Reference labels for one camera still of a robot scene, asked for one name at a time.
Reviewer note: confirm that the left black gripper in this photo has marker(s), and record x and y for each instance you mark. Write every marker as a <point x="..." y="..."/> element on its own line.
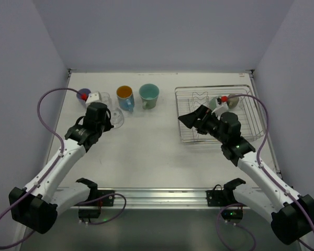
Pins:
<point x="108" y="125"/>

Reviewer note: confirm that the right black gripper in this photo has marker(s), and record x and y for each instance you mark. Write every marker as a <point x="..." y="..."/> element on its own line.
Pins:
<point x="200" y="120"/>

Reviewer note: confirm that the clear plastic cup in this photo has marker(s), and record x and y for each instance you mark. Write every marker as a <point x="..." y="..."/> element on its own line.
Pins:
<point x="117" y="118"/>
<point x="106" y="99"/>

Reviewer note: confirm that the purple plastic cup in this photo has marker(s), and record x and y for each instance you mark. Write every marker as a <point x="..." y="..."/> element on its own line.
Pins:
<point x="83" y="95"/>

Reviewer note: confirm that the blue cup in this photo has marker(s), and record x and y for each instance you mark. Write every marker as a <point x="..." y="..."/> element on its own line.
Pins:
<point x="125" y="98"/>

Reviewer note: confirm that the large green cup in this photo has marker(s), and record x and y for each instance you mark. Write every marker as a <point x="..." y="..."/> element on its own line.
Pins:
<point x="149" y="94"/>

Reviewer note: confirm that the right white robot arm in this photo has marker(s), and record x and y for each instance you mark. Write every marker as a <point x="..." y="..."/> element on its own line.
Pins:
<point x="290" y="215"/>

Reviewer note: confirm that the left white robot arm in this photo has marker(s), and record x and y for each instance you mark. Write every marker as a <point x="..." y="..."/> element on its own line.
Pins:
<point x="37" y="205"/>

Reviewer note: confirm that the small mint green cup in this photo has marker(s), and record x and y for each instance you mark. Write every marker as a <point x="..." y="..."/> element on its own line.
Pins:
<point x="213" y="103"/>

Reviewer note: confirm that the beige cup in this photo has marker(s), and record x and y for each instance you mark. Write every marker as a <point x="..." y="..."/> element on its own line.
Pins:
<point x="232" y="101"/>

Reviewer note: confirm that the left black controller box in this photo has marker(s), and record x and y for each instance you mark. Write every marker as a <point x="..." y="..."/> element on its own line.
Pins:
<point x="85" y="215"/>

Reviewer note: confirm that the black controller box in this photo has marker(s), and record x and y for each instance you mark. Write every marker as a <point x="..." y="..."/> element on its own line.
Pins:
<point x="232" y="215"/>
<point x="85" y="215"/>

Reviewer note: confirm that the right black controller box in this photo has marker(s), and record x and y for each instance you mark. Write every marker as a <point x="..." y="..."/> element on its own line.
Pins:
<point x="232" y="215"/>

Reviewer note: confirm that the metal wire dish rack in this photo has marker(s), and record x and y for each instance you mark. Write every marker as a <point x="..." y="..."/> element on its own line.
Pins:
<point x="190" y="98"/>

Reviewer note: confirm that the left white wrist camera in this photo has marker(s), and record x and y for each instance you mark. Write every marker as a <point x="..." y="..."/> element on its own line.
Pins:
<point x="93" y="97"/>

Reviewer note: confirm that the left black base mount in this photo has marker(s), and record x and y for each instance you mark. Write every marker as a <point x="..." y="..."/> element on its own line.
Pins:
<point x="107" y="201"/>

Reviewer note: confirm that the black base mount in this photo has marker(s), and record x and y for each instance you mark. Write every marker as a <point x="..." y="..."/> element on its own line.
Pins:
<point x="221" y="196"/>
<point x="107" y="201"/>

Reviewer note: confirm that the aluminium mounting rail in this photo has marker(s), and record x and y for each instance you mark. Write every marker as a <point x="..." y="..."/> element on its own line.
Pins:
<point x="134" y="198"/>

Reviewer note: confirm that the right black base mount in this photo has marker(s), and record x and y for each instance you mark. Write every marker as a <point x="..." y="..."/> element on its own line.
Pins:
<point x="221" y="196"/>

